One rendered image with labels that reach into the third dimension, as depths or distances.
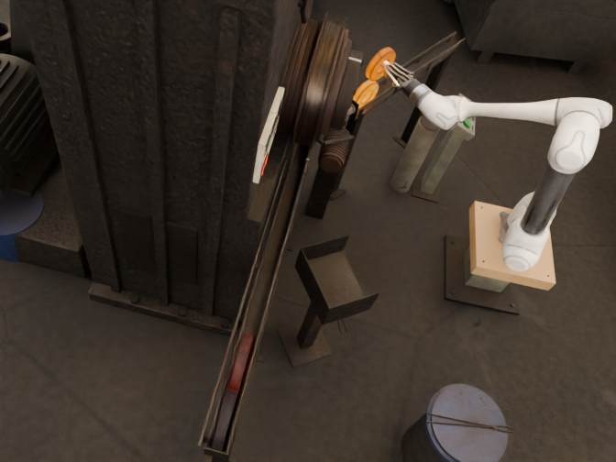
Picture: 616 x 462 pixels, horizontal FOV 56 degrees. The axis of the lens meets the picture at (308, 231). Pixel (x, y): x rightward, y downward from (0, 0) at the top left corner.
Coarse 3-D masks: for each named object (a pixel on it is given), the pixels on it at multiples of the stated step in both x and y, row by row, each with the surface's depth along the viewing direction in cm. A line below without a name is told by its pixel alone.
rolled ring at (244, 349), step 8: (248, 336) 187; (240, 344) 183; (248, 344) 184; (240, 352) 181; (248, 352) 183; (240, 360) 180; (240, 368) 180; (232, 376) 180; (240, 376) 180; (232, 384) 181
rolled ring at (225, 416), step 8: (232, 392) 178; (224, 400) 175; (232, 400) 175; (224, 408) 172; (232, 408) 173; (224, 416) 171; (224, 424) 170; (216, 432) 170; (224, 432) 170; (216, 440) 171; (224, 440) 171; (216, 448) 174
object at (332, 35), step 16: (336, 32) 186; (320, 48) 183; (336, 48) 182; (320, 64) 182; (320, 80) 183; (320, 96) 184; (304, 112) 188; (320, 112) 186; (304, 128) 193; (304, 144) 204
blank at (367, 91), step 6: (366, 84) 260; (372, 84) 261; (378, 84) 265; (360, 90) 259; (366, 90) 260; (372, 90) 265; (378, 90) 269; (354, 96) 261; (360, 96) 261; (366, 96) 270; (372, 96) 270; (360, 102) 265; (366, 102) 269
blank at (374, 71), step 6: (384, 48) 244; (378, 54) 242; (384, 54) 242; (390, 54) 245; (372, 60) 243; (378, 60) 242; (384, 60) 245; (390, 60) 250; (372, 66) 243; (378, 66) 245; (366, 72) 248; (372, 72) 246; (378, 72) 250; (372, 78) 250; (378, 78) 254
